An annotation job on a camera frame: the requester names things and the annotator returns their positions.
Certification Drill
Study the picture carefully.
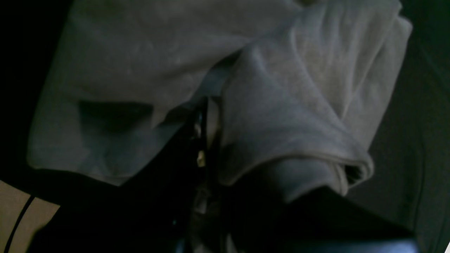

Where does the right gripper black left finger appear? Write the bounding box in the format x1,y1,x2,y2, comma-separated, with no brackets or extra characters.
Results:
28,99,208,253

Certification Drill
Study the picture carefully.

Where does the black table cloth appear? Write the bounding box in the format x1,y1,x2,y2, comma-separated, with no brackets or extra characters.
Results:
1,0,449,253

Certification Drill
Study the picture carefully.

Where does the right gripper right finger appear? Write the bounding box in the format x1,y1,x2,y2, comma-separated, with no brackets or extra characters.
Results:
211,141,420,253

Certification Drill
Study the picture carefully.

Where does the grey T-shirt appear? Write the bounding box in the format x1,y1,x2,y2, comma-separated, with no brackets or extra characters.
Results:
27,0,413,202

